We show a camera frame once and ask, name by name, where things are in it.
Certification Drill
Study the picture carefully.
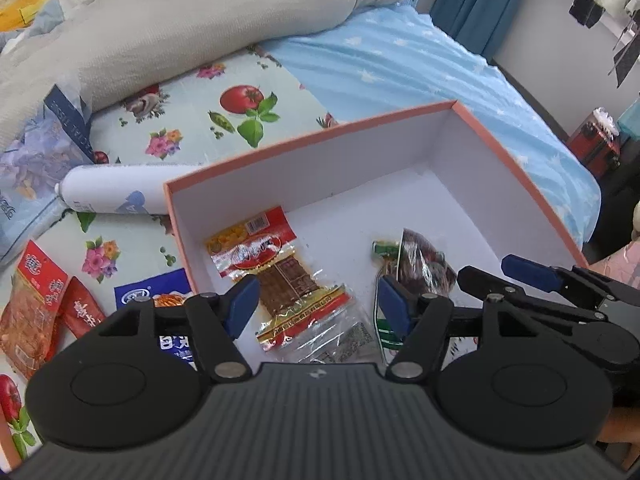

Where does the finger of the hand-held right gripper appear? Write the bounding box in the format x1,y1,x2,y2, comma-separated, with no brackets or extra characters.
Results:
501,254,633,306
457,265,601,329

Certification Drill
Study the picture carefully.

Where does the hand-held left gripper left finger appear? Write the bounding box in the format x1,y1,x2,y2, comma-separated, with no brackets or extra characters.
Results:
90,275,262,384

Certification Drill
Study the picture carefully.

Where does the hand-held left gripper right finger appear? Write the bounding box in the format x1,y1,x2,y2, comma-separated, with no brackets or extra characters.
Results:
377,276,551,384

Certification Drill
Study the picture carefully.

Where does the clear packet of red dates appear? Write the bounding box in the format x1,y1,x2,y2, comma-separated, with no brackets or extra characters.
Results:
395,228,458,296

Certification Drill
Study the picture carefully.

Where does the brown tofu snack packet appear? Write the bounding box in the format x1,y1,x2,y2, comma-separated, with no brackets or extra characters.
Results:
205,206,373,363

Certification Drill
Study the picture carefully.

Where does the green-labelled snack packet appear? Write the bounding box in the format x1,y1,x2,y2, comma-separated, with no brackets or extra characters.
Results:
372,240,416,361

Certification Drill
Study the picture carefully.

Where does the blue and white snack packet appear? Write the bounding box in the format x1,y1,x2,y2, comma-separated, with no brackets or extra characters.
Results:
114,267,201,361

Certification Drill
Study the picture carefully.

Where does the orange cardboard box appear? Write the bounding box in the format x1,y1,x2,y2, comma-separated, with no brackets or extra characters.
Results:
164,100,591,366

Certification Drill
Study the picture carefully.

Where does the small red snack packet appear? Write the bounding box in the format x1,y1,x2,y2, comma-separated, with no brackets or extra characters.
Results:
57,276,108,341

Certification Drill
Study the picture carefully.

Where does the large red snack packet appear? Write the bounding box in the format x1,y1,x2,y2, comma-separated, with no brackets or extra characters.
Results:
0,240,71,381

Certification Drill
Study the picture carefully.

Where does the person's right forearm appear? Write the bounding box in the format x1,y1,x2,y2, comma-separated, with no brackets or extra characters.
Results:
595,400,640,466

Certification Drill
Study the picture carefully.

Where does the pink cloth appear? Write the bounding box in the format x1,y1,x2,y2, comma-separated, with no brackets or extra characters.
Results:
587,242,640,291

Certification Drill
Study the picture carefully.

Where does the red suitcase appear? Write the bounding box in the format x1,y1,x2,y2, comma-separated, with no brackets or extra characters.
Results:
567,107,623,178

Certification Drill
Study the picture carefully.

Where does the white spray bottle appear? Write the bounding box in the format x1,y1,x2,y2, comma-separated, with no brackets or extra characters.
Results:
56,162,203,217

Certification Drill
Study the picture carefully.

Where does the light blue bed sheet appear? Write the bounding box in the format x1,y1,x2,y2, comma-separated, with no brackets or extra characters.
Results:
260,2,601,261

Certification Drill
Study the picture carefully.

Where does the blue floral printed bag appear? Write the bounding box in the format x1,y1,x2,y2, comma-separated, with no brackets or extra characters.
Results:
0,82,96,266

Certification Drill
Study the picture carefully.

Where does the blue curtain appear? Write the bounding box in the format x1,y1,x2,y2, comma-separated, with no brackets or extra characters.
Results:
377,0,538,61

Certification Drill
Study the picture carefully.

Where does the grey duvet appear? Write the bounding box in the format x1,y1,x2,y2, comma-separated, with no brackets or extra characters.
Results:
0,0,407,133

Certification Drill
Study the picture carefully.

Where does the yellow pillow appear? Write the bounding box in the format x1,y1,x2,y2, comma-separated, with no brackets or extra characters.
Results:
0,0,76,33

